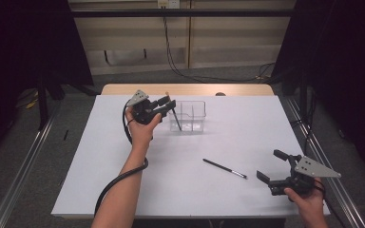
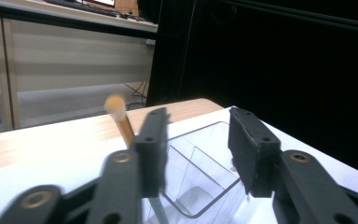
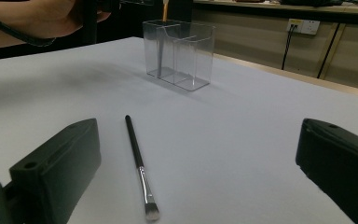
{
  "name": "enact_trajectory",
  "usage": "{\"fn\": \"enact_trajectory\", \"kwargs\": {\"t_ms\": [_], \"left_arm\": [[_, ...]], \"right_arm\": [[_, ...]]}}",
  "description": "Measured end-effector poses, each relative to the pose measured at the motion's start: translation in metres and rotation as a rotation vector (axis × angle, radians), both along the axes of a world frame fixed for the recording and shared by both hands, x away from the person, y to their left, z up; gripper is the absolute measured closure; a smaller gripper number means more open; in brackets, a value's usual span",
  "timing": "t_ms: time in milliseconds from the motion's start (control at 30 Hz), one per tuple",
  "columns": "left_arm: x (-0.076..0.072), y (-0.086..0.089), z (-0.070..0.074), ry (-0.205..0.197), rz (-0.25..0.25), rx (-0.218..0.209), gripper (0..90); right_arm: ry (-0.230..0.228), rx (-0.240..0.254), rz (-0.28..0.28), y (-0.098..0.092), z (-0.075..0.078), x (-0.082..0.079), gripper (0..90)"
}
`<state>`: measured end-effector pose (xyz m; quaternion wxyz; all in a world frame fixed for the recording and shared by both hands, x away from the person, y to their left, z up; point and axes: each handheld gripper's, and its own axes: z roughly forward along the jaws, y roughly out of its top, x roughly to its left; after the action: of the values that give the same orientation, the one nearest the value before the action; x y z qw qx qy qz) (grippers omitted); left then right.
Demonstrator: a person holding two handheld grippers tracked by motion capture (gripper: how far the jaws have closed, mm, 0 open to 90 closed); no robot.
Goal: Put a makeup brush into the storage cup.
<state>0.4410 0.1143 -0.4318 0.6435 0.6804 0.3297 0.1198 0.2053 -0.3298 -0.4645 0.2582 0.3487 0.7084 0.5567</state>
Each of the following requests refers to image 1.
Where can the black brush with orange end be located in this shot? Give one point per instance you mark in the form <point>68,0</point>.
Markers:
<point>176,119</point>

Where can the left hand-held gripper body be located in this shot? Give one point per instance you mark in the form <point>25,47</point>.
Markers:
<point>142,110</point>

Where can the white wall socket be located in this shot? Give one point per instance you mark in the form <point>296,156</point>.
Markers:
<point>168,3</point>

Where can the black stand post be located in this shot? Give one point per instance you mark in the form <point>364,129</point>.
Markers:
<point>42,101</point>
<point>303,95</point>

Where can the dark round table grommet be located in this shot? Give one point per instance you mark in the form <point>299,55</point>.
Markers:
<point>220,94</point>

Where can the clear plastic organizer box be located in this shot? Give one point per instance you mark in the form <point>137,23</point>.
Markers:
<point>191,117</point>

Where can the person's left hand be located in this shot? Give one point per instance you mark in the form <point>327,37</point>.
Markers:
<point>141,131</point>

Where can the small black floor item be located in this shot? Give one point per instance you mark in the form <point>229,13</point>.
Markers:
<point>66,135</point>

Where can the white table cover sheet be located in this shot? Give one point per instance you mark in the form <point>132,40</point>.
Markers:
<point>202,202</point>

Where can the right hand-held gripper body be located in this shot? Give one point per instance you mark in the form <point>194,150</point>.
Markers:
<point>310,172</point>

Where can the metal floor rail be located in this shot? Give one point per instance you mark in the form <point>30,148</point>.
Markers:
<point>332,190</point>
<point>22,171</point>

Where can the black brush with silver ferrule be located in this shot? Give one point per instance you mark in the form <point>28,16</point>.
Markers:
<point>225,168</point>

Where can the dark curtain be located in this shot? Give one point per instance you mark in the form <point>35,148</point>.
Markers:
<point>345,63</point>
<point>19,47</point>

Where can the person's right hand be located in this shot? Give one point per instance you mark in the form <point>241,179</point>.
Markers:
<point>307,202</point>

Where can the yellow floor item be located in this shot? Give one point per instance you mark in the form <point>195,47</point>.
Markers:
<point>31,104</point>

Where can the black horizontal frame bar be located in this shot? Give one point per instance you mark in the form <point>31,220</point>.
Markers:
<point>183,13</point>

